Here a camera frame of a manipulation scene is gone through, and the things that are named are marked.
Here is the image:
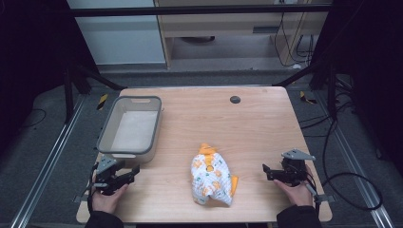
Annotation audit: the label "aluminium floor rail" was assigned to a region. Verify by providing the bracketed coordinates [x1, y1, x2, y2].
[9, 94, 87, 228]
[317, 91, 397, 228]

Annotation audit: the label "person's right hand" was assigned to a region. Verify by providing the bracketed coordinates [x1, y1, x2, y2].
[273, 164, 316, 208]

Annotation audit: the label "person's left hand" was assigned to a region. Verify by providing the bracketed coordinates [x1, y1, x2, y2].
[91, 182, 129, 215]

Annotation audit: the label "white and orange baby garment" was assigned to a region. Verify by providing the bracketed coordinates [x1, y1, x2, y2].
[190, 142, 240, 207]

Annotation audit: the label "black and yellow tape strip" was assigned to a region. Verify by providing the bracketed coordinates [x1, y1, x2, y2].
[96, 93, 109, 111]
[298, 90, 318, 105]

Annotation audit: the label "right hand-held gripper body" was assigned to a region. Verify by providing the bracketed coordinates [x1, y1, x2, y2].
[279, 148, 317, 188]

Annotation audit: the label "white cabinet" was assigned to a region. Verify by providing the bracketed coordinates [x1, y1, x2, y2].
[66, 0, 167, 67]

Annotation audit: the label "light wooden desk unit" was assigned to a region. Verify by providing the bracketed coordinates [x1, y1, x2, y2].
[153, 0, 331, 69]

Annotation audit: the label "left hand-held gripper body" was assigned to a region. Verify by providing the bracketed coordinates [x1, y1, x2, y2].
[93, 154, 127, 196]

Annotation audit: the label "black cable loop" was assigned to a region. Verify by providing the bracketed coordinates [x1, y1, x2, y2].
[320, 118, 384, 212]

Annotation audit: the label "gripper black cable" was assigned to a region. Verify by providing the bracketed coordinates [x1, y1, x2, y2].
[86, 161, 100, 214]
[303, 170, 321, 219]

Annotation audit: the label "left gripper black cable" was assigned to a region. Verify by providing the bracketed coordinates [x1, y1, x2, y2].
[86, 161, 100, 214]

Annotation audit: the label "black horizontal frame bar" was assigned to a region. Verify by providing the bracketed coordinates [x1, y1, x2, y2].
[67, 3, 335, 18]

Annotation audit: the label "white basket with grey rim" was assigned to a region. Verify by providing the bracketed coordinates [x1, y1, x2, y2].
[96, 95, 164, 165]

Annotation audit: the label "hanging black cables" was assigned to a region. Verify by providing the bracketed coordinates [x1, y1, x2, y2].
[273, 11, 316, 68]

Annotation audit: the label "black metal stand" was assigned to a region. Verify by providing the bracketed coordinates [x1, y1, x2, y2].
[62, 60, 128, 125]
[273, 61, 338, 122]

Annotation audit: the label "thin black floor cable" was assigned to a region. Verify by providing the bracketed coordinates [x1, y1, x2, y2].
[18, 107, 48, 130]

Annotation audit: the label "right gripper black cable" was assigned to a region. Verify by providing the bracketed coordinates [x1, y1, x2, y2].
[303, 170, 321, 219]

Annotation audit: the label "grey metal table bracket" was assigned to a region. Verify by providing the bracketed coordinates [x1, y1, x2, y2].
[72, 193, 90, 204]
[313, 193, 336, 204]

